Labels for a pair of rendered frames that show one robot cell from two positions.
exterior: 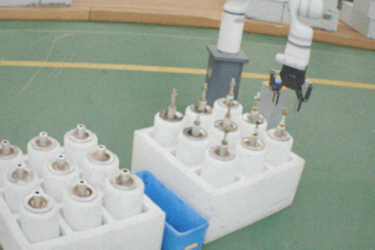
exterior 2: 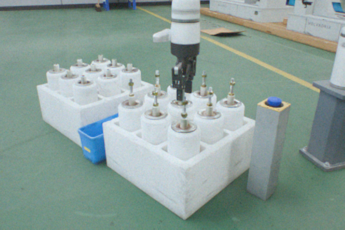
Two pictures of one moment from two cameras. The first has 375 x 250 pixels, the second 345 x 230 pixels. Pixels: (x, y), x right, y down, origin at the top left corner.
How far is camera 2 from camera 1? 1.62 m
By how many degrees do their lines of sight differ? 76
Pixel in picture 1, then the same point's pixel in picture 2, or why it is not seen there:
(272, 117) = (257, 138)
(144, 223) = (71, 107)
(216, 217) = (108, 146)
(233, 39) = (338, 68)
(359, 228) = not seen: outside the picture
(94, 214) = (61, 86)
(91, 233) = (55, 95)
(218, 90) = (315, 122)
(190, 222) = not seen: hidden behind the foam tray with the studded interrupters
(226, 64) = (323, 94)
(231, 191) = (112, 129)
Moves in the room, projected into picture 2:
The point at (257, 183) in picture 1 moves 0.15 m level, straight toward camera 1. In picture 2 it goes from (132, 143) to (86, 140)
